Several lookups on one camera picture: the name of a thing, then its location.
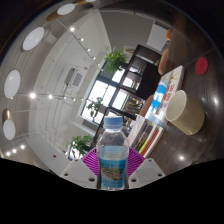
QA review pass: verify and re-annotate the potted green plant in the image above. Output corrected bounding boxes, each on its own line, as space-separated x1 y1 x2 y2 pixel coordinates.
67 134 95 158
86 96 105 118

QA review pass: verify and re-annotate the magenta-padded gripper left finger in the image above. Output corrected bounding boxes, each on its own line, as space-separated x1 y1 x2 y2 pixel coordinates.
59 148 101 190

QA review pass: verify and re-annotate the large bushy potted plant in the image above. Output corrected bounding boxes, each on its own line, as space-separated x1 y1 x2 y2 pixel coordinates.
104 49 130 75

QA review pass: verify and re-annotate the white ceiling air conditioner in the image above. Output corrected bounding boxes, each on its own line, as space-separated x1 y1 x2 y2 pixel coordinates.
64 67 85 89

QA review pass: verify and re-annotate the large blue white cover book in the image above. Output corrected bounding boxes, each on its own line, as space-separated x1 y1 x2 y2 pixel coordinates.
144 64 186 129

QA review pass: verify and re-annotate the dark open shelf unit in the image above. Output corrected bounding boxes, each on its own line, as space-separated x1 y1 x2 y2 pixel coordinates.
93 44 165 141

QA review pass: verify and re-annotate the cream round cup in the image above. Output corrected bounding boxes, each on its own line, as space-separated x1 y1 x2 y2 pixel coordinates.
165 89 206 136

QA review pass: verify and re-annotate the stack of books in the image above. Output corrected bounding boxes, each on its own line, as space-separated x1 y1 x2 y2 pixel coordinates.
127 116 166 158

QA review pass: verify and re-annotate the flat round red coaster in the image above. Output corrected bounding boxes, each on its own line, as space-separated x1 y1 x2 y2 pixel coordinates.
194 56 209 76

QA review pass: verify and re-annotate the group of ceiling lights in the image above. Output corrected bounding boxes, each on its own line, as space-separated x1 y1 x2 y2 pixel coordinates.
1 0 98 158

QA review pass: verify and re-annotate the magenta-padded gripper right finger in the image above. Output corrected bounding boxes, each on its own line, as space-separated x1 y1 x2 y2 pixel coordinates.
127 146 167 190

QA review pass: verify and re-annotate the white wall board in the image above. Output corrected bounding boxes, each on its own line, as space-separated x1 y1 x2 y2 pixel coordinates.
146 22 168 52

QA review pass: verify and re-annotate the clear blue-capped water bottle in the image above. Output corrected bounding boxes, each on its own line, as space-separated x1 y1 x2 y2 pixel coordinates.
95 115 130 191

